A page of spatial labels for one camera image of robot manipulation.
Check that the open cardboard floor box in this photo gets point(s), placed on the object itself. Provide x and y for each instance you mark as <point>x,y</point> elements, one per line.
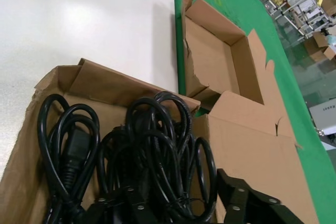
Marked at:
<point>317,45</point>

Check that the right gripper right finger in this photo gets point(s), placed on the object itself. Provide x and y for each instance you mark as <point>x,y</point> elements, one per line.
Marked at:
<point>239,197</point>

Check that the cardboard box with torn wall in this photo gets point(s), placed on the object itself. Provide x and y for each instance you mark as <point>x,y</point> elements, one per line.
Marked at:
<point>210,51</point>

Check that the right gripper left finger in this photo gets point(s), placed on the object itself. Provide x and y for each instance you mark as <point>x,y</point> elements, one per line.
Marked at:
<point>131,203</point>

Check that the brown cardboard box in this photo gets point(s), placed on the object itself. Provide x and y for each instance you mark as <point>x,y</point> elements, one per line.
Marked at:
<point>249,142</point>

